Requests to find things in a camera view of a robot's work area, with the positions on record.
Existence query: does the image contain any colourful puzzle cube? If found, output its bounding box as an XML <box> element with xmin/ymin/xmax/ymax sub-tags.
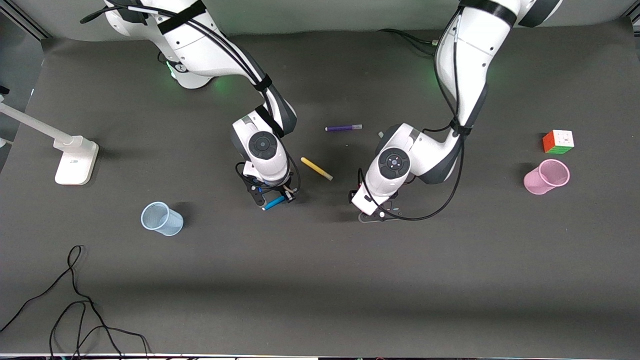
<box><xmin>542</xmin><ymin>129</ymin><xmax>575</xmax><ymax>155</ymax></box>

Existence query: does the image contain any white desk stand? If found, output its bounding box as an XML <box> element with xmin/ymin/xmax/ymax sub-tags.
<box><xmin>0</xmin><ymin>95</ymin><xmax>99</xmax><ymax>186</ymax></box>

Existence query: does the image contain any black metal frame rail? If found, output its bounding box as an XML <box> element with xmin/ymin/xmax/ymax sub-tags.
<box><xmin>0</xmin><ymin>0</ymin><xmax>51</xmax><ymax>40</ymax></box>

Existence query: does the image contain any translucent blue plastic cup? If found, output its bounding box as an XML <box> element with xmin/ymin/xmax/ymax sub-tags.
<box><xmin>140</xmin><ymin>201</ymin><xmax>184</xmax><ymax>237</ymax></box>

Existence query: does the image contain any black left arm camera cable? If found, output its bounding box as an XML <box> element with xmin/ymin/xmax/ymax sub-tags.
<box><xmin>356</xmin><ymin>5</ymin><xmax>468</xmax><ymax>222</ymax></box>

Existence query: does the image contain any black left arm base cable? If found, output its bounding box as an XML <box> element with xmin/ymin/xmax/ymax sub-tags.
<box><xmin>377</xmin><ymin>28</ymin><xmax>441</xmax><ymax>57</ymax></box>

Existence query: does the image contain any yellow marker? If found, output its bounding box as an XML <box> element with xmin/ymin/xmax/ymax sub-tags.
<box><xmin>300</xmin><ymin>157</ymin><xmax>334</xmax><ymax>181</ymax></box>

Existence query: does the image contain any loose black cable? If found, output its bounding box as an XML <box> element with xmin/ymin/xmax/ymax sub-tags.
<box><xmin>0</xmin><ymin>245</ymin><xmax>151</xmax><ymax>358</ymax></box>

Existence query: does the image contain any translucent pink plastic cup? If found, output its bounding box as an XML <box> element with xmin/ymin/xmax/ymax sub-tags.
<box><xmin>523</xmin><ymin>159</ymin><xmax>571</xmax><ymax>195</ymax></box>

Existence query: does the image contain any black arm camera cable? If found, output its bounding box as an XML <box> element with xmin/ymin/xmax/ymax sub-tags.
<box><xmin>356</xmin><ymin>5</ymin><xmax>468</xmax><ymax>222</ymax></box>
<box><xmin>80</xmin><ymin>0</ymin><xmax>301</xmax><ymax>196</ymax></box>

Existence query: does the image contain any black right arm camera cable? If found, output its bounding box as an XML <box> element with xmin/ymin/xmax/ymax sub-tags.
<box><xmin>80</xmin><ymin>0</ymin><xmax>301</xmax><ymax>196</ymax></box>

